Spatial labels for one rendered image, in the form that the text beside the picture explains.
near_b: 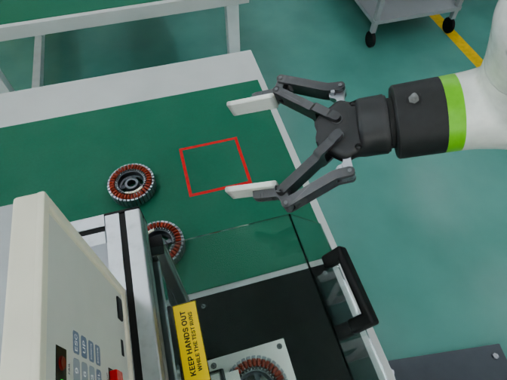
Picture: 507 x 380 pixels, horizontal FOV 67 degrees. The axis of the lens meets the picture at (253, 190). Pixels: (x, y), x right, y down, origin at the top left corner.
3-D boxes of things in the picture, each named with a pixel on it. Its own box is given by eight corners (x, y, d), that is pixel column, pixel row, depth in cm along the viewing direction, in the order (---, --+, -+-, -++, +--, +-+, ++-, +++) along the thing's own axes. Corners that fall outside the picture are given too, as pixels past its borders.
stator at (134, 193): (106, 179, 97) (102, 171, 94) (149, 165, 100) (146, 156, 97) (117, 214, 92) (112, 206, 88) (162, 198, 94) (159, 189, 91)
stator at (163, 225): (195, 242, 88) (193, 234, 84) (164, 282, 82) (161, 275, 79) (158, 219, 91) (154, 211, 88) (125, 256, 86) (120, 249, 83)
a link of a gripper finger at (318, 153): (339, 140, 52) (347, 146, 51) (280, 197, 51) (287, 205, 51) (336, 126, 48) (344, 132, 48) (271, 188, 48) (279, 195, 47)
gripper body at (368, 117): (394, 166, 50) (323, 175, 53) (385, 110, 53) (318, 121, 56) (395, 139, 43) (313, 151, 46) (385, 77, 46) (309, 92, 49)
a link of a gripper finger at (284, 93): (336, 122, 48) (342, 114, 49) (268, 87, 53) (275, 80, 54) (339, 136, 52) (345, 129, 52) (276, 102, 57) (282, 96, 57)
